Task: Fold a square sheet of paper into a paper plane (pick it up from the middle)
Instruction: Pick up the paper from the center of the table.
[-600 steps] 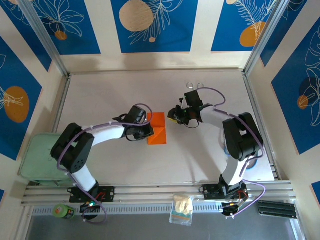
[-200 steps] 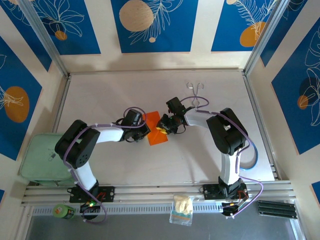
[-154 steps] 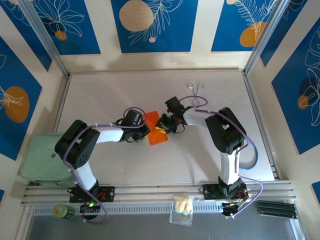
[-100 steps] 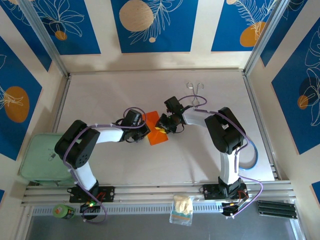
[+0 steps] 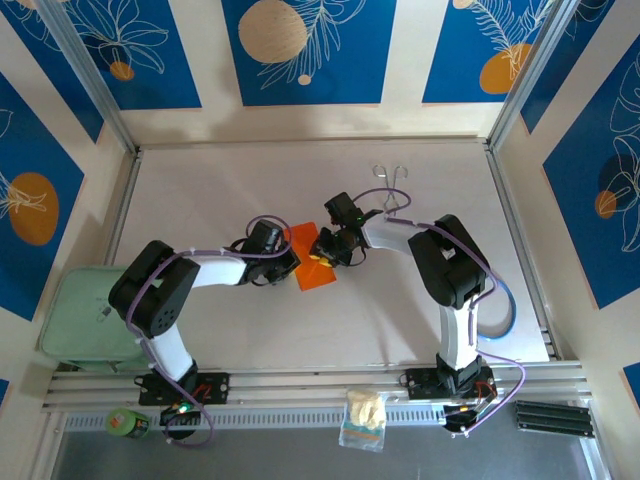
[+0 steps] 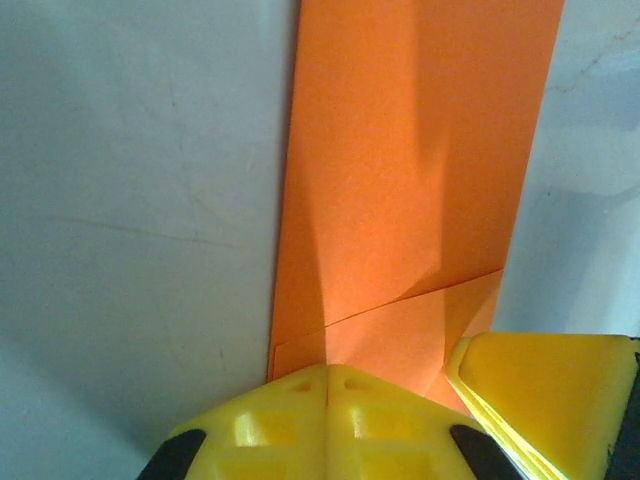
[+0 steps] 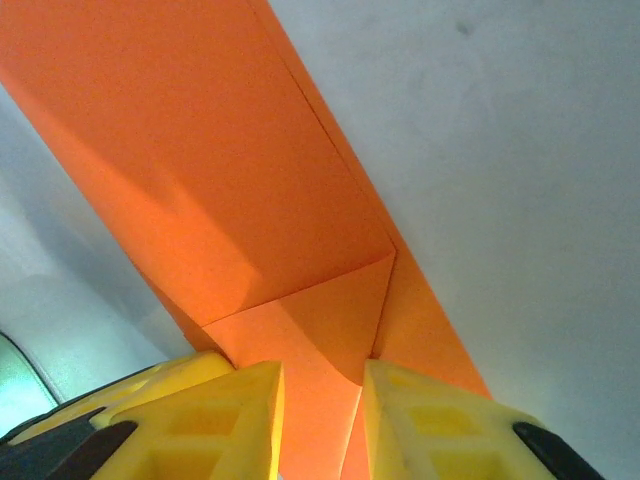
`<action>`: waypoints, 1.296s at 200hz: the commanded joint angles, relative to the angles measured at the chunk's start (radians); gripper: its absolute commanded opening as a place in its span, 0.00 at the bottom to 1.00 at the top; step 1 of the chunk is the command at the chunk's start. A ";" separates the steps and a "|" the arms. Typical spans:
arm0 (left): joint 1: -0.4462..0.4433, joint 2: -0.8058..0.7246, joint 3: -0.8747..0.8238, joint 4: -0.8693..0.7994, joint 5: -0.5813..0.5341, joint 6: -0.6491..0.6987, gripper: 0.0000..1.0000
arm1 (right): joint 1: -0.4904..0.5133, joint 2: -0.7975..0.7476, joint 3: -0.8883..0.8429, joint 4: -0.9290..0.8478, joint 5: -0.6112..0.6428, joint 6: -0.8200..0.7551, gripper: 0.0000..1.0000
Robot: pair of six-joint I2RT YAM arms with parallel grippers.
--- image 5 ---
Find aluminium frame rail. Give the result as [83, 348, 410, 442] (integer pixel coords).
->
[42, 362, 594, 411]

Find silver wire crucible tongs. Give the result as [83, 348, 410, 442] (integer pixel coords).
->
[372, 164, 409, 217]

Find orange paper sheet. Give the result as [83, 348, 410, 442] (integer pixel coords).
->
[291, 221, 337, 291]

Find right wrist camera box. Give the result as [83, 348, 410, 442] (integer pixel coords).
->
[323, 192, 367, 227]

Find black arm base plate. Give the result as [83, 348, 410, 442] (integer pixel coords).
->
[404, 367, 499, 401]
[137, 370, 231, 406]

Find black ribbed block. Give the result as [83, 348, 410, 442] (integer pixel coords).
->
[514, 399, 596, 440]

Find black controller board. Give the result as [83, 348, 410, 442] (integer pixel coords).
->
[158, 403, 204, 442]
[442, 402, 496, 440]

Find grey slotted cable duct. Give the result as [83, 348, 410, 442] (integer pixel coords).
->
[62, 404, 521, 431]

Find aluminium frame post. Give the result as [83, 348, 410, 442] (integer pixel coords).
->
[37, 0, 141, 156]
[487, 0, 586, 151]

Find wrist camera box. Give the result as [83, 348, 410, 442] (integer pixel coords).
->
[323, 192, 367, 227]
[247, 219, 287, 254]

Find purple cable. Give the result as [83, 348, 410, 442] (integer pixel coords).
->
[352, 187, 526, 436]
[124, 215, 294, 449]

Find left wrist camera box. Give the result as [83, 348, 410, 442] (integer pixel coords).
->
[247, 219, 287, 254]

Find aluminium side rail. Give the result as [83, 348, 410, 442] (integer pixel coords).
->
[102, 149, 144, 271]
[484, 144, 561, 361]

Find clear bag of yellow pieces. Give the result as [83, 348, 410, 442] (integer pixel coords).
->
[337, 388, 389, 454]

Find blue tape roll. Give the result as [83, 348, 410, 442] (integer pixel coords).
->
[474, 279, 517, 344]

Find green labelled can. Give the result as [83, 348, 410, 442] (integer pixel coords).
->
[104, 407, 151, 440]

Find mint green storage box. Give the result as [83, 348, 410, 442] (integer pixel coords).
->
[38, 267, 151, 374]

